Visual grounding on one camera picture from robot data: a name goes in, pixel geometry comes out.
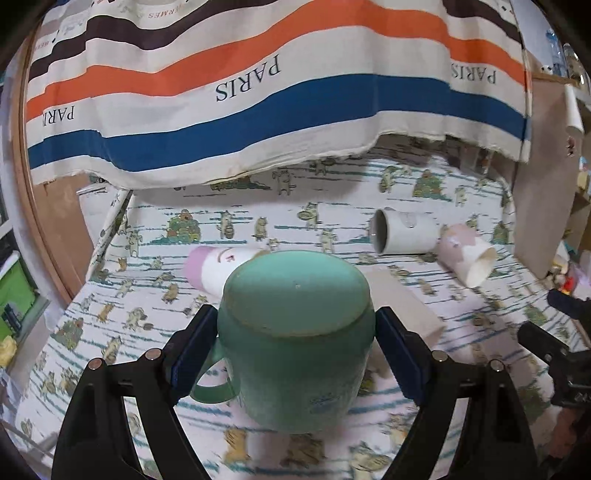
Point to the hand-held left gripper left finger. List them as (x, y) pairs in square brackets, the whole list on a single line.
[(188, 367)]

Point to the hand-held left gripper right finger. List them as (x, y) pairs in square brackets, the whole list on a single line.
[(408, 367)]

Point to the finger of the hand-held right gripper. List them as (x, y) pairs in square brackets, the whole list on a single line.
[(538, 339), (570, 302)]

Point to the green ceramic mug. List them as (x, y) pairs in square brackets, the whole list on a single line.
[(295, 332)]

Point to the pink and white cup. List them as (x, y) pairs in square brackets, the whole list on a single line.
[(210, 267)]

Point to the pink patterned paper cup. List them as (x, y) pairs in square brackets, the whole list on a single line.
[(464, 258)]

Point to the white ceramic cup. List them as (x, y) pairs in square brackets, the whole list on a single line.
[(408, 233)]

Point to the beige cardboard box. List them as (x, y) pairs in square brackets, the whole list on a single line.
[(406, 309)]

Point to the wooden board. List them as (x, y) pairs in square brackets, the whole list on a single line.
[(545, 175)]

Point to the cat print tablecloth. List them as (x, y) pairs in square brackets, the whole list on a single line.
[(295, 226)]

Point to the yellow object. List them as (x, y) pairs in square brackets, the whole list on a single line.
[(6, 350)]

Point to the green box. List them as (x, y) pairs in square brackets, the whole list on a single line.
[(14, 300)]

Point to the clear plastic bottle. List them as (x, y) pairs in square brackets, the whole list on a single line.
[(561, 50)]

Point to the striped cloth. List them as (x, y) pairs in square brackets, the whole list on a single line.
[(258, 87)]

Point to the round wooden frame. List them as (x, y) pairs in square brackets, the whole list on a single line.
[(32, 207)]

